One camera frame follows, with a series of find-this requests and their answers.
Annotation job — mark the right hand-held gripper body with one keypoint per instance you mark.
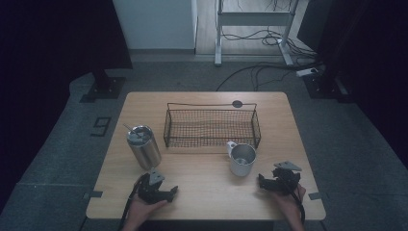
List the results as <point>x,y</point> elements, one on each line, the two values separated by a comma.
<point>285,179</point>

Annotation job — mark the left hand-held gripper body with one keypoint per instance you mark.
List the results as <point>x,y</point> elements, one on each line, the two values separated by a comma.
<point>150,189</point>

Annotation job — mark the stainless steel tumbler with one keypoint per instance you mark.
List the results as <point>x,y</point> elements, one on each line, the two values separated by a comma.
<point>146,150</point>

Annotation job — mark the metal straw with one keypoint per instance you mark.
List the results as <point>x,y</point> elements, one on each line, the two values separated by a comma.
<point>131,129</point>

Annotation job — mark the person's left hand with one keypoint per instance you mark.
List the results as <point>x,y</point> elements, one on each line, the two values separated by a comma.
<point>141,208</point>

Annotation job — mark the person's right hand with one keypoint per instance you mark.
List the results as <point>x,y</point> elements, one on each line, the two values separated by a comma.
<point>288,202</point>

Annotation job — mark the grey tape strip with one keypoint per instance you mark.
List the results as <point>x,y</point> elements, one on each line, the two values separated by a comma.
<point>93,194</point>
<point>315,195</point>

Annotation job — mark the black round table grommet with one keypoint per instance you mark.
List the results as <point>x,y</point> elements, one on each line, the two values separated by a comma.
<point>237,104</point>

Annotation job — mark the black stand base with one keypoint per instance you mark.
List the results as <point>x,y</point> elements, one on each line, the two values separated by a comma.
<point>324,86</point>
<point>106,86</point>

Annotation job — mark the white power strip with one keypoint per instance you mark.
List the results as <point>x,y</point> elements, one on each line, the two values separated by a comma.
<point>307,71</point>

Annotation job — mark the dark curtain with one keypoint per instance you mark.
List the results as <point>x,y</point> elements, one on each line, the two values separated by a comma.
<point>369,48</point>
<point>48,48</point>

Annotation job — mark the white cabinet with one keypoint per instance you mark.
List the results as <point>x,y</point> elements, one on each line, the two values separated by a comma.
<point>157,25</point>

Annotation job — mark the white metal desk frame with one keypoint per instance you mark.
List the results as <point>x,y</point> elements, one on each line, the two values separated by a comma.
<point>253,19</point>

